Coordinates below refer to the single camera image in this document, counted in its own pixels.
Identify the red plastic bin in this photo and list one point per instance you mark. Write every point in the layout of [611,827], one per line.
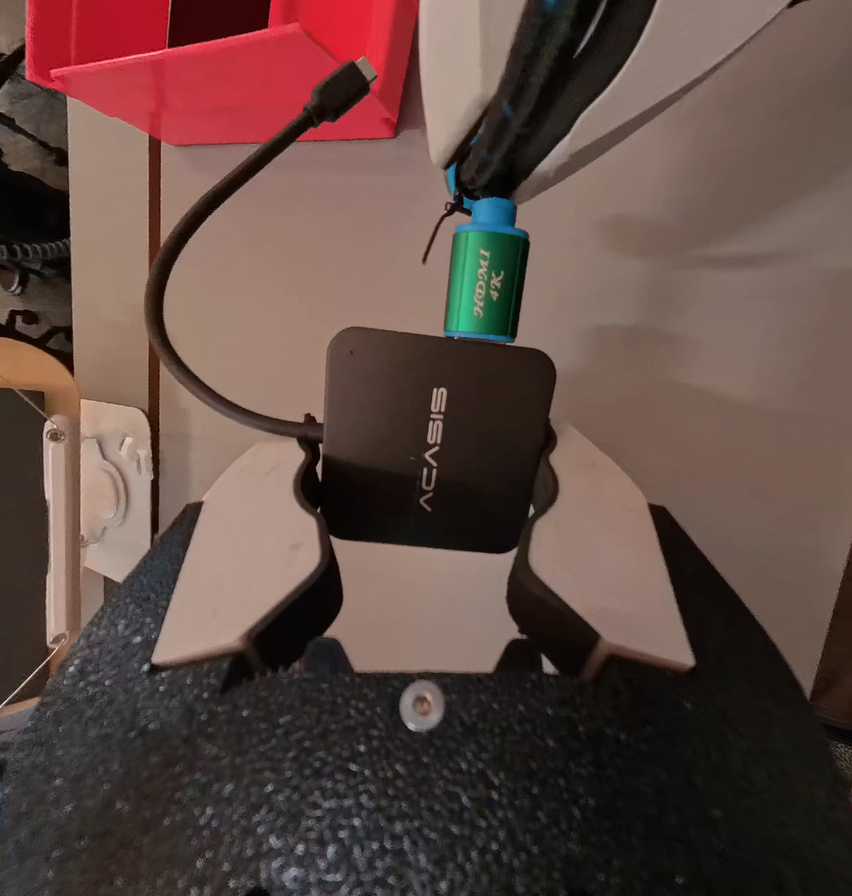
[223,91]

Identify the white bracket bar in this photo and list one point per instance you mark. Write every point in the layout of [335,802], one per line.
[63,525]

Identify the grey desk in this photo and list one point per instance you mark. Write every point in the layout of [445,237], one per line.
[678,350]
[110,280]

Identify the white mount plate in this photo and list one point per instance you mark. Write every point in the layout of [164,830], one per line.
[110,490]

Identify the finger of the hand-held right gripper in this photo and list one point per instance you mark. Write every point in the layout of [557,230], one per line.
[678,63]
[454,70]

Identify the green HDMI plug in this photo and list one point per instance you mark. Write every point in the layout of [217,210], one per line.
[485,287]

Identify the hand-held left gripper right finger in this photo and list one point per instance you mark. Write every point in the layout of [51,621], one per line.
[601,560]

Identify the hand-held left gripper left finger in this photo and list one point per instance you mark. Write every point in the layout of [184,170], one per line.
[244,560]

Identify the cardboard framed dark board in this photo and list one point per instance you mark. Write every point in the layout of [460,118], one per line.
[12,525]

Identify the black white patterned cloth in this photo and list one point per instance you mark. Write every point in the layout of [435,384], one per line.
[19,175]

